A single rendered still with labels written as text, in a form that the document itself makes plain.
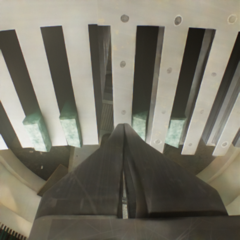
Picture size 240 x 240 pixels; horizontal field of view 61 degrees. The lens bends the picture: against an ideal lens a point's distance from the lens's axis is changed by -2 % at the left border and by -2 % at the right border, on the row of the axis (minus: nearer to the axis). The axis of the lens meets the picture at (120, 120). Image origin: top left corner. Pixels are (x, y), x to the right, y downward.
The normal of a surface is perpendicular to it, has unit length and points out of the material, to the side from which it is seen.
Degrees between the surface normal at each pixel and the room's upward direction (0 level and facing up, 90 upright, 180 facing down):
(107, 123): 0
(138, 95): 90
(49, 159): 0
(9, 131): 90
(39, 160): 0
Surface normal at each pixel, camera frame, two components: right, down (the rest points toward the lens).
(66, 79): 1.00, -0.04
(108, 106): 0.01, 0.57
